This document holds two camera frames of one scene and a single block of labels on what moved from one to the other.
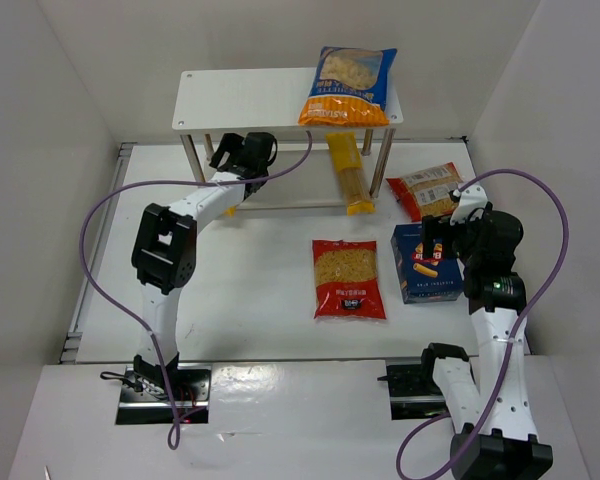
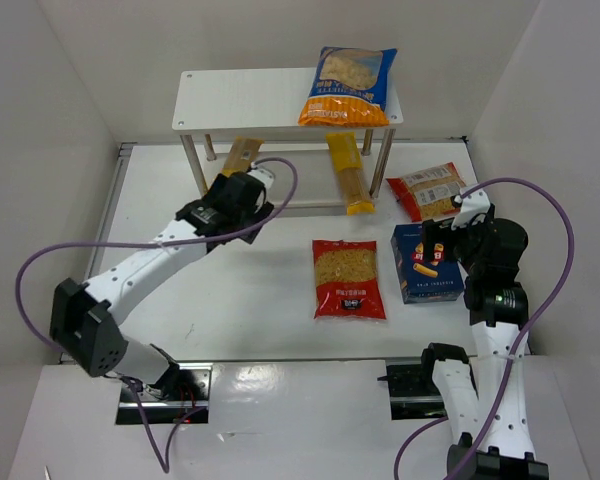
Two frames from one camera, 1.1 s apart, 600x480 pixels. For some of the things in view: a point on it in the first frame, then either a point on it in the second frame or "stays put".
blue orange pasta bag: x=349 y=87 stays put
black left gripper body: x=230 y=151 → x=241 y=187
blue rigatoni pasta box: x=423 y=279 stays put
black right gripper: x=438 y=230 stays put
